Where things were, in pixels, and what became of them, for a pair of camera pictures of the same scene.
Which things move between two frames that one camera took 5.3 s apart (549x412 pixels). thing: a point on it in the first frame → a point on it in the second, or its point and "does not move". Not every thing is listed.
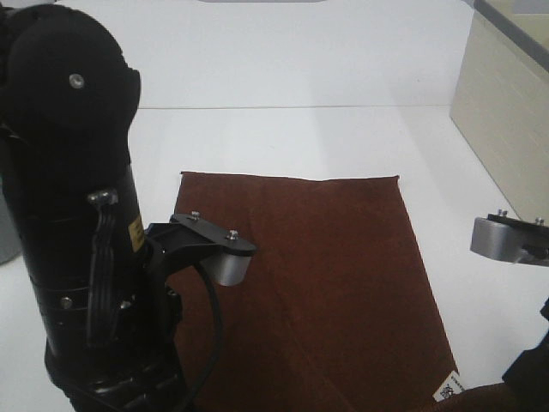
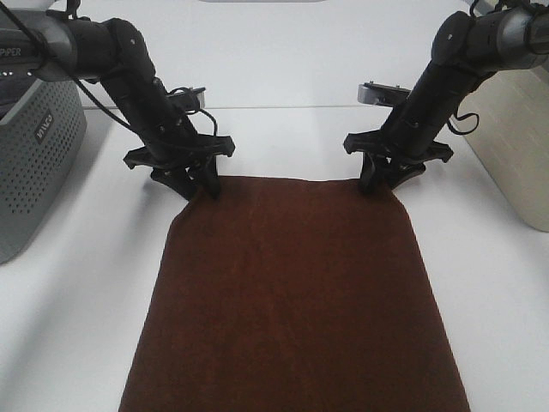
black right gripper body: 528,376 → 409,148
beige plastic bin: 500,101 does not move
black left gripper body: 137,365 → 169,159
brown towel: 336,312 does not move
